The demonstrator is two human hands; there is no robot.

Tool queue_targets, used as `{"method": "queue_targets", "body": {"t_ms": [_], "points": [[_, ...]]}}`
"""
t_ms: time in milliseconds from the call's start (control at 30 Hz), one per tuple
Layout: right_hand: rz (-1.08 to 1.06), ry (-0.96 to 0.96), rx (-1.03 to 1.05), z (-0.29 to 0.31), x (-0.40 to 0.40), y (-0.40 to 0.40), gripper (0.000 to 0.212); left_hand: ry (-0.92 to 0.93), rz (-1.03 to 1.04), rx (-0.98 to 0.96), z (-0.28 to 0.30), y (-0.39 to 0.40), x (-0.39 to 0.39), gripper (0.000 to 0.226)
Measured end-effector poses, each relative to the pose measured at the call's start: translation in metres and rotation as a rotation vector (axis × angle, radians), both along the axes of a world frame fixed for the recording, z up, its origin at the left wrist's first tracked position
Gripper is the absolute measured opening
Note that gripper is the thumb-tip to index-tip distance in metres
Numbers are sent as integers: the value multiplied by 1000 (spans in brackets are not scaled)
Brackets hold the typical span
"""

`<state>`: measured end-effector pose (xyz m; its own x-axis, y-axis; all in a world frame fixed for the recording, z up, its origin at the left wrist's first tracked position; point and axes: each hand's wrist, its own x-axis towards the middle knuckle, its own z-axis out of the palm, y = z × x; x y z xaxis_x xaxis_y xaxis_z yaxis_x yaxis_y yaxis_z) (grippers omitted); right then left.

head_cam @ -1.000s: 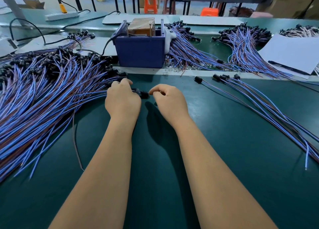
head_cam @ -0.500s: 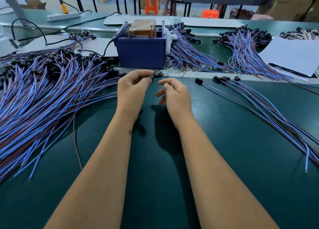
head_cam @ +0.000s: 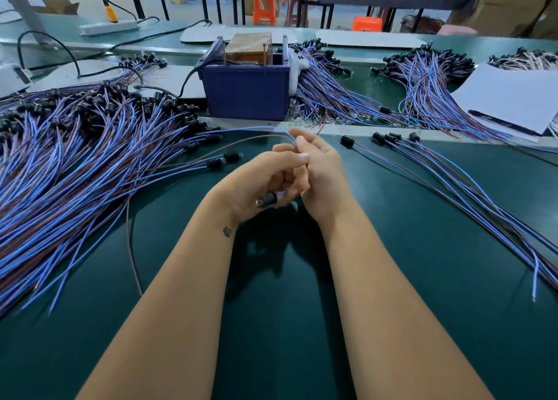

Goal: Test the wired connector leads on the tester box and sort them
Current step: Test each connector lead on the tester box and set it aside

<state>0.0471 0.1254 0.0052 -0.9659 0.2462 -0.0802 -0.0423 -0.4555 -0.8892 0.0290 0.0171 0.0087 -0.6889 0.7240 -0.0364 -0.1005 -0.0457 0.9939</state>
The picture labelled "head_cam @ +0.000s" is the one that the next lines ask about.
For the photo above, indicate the grey metal pole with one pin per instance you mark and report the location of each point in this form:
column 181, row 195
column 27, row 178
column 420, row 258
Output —
column 19, row 5

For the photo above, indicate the person's right forearm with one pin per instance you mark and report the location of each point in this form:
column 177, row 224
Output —
column 397, row 326

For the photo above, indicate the brown cardboard block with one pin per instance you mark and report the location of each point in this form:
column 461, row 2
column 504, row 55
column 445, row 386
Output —
column 248, row 48

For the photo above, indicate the blue plastic tester box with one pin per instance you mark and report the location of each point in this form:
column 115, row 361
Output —
column 246, row 95

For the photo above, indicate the person's left hand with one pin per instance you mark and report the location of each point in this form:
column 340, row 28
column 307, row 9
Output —
column 253, row 186

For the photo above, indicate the white paper sheet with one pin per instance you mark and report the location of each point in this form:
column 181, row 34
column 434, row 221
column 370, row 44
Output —
column 514, row 97

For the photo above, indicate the stack of large cardboard boxes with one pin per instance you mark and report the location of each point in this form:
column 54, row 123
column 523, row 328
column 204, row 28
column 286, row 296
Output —
column 514, row 3

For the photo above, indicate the white power strip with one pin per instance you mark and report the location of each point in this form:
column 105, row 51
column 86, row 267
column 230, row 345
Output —
column 109, row 28

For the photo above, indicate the pink plastic stool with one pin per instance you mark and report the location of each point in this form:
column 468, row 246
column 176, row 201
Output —
column 457, row 29

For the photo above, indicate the person's left forearm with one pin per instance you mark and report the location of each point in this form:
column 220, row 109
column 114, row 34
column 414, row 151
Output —
column 166, row 326

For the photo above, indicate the white plastic device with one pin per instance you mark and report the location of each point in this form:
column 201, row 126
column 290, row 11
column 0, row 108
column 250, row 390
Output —
column 10, row 80

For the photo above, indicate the white flat mat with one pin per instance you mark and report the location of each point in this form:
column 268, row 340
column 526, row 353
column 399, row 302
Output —
column 244, row 34
column 166, row 80
column 372, row 38

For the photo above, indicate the black pen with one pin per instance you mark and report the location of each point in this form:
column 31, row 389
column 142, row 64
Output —
column 506, row 123

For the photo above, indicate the person's right hand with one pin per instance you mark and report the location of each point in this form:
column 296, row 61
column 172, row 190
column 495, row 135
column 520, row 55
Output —
column 327, row 182

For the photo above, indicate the orange plug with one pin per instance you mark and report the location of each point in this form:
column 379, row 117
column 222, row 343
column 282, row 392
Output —
column 111, row 14

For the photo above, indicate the orange plastic stool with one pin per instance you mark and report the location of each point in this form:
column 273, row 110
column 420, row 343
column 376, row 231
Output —
column 367, row 23
column 265, row 8

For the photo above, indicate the open cardboard box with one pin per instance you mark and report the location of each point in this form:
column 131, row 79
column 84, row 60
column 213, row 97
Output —
column 57, row 6

